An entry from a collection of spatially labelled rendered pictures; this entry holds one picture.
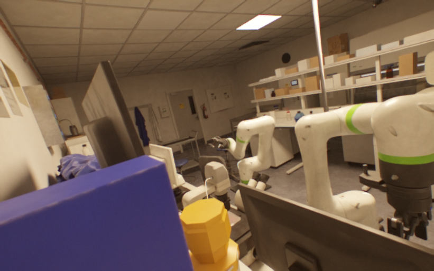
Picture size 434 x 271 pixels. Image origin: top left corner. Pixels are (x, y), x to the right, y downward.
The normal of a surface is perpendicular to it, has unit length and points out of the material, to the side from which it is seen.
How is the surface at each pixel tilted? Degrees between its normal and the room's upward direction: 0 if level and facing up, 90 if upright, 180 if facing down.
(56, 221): 90
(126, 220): 90
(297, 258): 90
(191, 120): 90
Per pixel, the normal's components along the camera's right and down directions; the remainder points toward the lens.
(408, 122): -0.54, 0.08
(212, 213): -0.21, -0.96
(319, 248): -0.78, 0.35
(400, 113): -0.65, -0.24
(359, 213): -0.04, 0.12
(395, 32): -0.82, 0.14
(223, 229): 0.55, 0.04
